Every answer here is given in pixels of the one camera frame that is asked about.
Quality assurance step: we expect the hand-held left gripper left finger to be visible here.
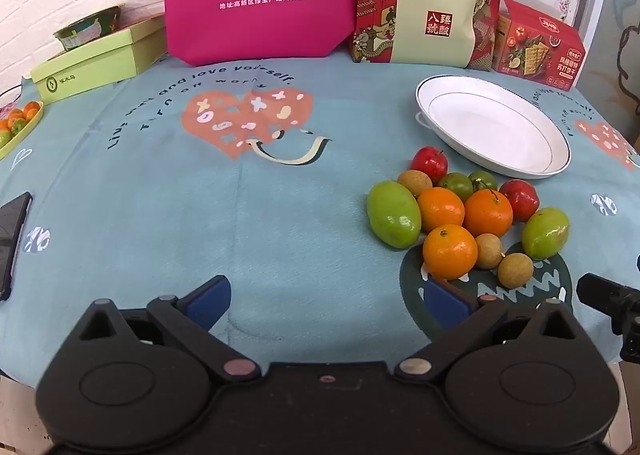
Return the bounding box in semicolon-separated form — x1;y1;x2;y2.
74;276;262;383

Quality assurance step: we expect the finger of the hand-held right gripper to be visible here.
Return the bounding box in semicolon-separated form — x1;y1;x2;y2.
576;273;640;323
619;319;640;364

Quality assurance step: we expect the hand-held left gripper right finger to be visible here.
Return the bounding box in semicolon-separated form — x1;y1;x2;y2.
395;278;584;379

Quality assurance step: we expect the brown longan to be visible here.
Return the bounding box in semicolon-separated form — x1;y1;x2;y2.
497;253;534;287
474;233;506;270
397;170;434;198

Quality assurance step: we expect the small green mango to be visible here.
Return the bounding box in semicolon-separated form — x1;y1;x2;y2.
522;207;571;261

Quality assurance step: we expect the orange with stem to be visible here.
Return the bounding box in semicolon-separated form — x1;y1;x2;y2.
464;189;514;239

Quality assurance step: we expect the large green mango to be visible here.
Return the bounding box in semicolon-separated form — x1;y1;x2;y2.
366;180;422;249

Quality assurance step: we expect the small green tomato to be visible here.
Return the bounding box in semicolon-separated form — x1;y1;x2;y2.
437;172;474;202
468;171;498;193

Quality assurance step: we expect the small red apple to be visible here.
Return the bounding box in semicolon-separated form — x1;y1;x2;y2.
499;179;541;222
411;146;449;184

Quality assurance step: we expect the white plate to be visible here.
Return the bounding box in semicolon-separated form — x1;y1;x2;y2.
415;75;572;179

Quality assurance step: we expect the blue printed tablecloth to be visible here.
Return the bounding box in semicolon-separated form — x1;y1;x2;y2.
0;52;640;386

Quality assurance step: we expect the black phone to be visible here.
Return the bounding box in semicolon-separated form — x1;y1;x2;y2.
0;192;33;301

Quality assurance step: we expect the yellow-green tray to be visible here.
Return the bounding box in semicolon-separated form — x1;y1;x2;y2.
0;101;45;160

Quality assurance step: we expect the red cracker box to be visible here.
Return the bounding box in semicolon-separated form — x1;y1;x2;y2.
492;0;587;92

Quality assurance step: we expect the light green box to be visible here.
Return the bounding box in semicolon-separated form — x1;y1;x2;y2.
30;15;168;103

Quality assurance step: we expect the pile of small citrus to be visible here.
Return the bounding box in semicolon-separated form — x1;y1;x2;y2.
0;102;41;146

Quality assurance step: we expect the pink tote bag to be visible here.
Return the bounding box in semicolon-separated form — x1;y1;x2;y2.
164;0;357;66

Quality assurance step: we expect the green patterned bowl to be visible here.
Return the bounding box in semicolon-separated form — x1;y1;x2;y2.
53;5;124;52

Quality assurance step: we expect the red patterned gift bag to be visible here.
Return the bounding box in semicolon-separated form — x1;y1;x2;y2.
348;0;506;72

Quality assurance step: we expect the black cable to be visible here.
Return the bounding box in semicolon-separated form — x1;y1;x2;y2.
0;76;31;100

